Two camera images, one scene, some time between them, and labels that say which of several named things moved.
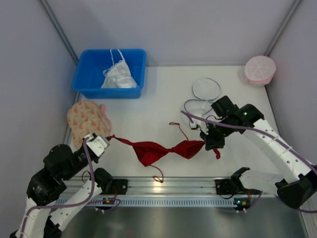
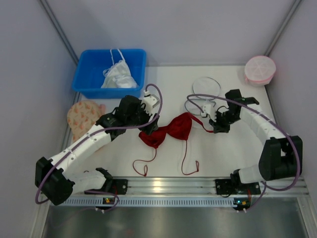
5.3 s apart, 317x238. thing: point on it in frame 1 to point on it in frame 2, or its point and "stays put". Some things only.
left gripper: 93,158 to 148,121
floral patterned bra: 84,117 stays put
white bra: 118,76 stays put
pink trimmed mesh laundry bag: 259,70 stays put
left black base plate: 116,187 stays put
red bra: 147,152 to 179,126
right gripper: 211,138 to 220,121
